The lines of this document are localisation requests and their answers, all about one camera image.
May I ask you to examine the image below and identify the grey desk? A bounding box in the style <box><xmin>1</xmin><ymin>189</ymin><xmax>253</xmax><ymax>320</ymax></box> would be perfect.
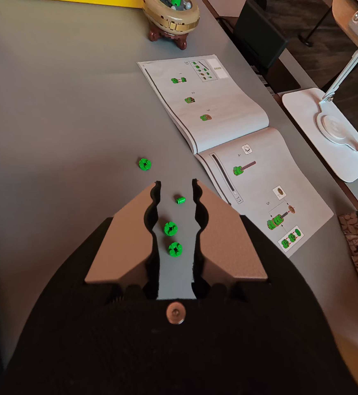
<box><xmin>0</xmin><ymin>0</ymin><xmax>358</xmax><ymax>371</ymax></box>

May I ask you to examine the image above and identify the black bamboo set box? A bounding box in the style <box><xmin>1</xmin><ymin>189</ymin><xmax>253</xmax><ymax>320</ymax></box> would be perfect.
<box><xmin>338</xmin><ymin>207</ymin><xmax>358</xmax><ymax>310</ymax></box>

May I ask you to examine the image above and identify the instruction poster on stand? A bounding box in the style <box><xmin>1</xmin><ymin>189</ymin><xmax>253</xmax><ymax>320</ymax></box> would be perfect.
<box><xmin>282</xmin><ymin>0</ymin><xmax>358</xmax><ymax>183</ymax></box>

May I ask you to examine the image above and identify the open instruction booklet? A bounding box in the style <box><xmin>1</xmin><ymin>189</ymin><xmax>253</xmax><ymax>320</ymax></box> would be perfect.
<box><xmin>137</xmin><ymin>55</ymin><xmax>334</xmax><ymax>258</ymax></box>

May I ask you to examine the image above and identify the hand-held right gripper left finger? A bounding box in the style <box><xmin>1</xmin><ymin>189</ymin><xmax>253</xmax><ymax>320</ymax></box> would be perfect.
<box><xmin>84</xmin><ymin>181</ymin><xmax>162</xmax><ymax>299</ymax></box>

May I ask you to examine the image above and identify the green bamboo brick model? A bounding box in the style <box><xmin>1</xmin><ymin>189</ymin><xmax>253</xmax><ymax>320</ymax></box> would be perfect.
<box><xmin>142</xmin><ymin>0</ymin><xmax>200</xmax><ymax>50</ymax></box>

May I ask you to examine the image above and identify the black electronic box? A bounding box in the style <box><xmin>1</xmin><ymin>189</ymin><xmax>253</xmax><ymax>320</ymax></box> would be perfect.
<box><xmin>233</xmin><ymin>0</ymin><xmax>290</xmax><ymax>70</ymax></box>

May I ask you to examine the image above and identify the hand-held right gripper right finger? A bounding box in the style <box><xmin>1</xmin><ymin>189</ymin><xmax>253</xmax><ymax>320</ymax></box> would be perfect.
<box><xmin>192</xmin><ymin>178</ymin><xmax>268</xmax><ymax>299</ymax></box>

